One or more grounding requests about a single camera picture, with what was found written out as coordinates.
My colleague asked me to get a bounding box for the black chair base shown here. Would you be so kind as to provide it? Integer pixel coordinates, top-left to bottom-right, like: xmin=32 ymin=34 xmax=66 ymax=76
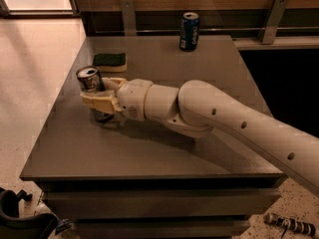
xmin=0 ymin=186 xmax=74 ymax=239

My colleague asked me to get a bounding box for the silver redbull can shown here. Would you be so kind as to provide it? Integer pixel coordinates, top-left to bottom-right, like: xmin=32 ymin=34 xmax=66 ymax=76
xmin=76 ymin=66 xmax=113 ymax=122

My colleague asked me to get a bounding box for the grey drawer cabinet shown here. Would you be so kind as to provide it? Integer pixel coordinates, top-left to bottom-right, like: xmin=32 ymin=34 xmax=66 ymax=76
xmin=20 ymin=36 xmax=285 ymax=239

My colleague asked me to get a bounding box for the right metal bracket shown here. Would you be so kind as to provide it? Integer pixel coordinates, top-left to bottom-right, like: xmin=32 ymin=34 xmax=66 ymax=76
xmin=258 ymin=0 xmax=289 ymax=45

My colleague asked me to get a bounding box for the metal bracket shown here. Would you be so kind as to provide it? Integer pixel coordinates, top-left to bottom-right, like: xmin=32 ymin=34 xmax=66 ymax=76
xmin=121 ymin=0 xmax=137 ymax=36
xmin=258 ymin=0 xmax=289 ymax=45

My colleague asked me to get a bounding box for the striped black white cylinder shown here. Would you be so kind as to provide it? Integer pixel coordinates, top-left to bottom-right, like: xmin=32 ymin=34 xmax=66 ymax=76
xmin=263 ymin=212 xmax=319 ymax=238

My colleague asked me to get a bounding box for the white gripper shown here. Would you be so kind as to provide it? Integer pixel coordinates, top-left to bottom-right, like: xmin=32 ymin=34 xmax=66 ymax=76
xmin=81 ymin=78 xmax=153 ymax=121

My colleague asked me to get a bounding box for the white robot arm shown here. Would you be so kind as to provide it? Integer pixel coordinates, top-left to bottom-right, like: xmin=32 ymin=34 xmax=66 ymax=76
xmin=81 ymin=78 xmax=319 ymax=194

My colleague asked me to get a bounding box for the blue pepsi can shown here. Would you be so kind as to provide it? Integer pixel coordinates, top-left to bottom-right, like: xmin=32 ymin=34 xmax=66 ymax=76
xmin=179 ymin=12 xmax=200 ymax=51

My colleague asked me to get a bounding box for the left metal bracket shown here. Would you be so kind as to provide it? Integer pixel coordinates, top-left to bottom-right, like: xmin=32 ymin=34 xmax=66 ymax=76
xmin=121 ymin=0 xmax=137 ymax=36

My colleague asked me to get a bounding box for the green yellow sponge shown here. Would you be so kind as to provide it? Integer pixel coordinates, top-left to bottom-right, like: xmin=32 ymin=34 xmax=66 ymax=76
xmin=93 ymin=53 xmax=127 ymax=73

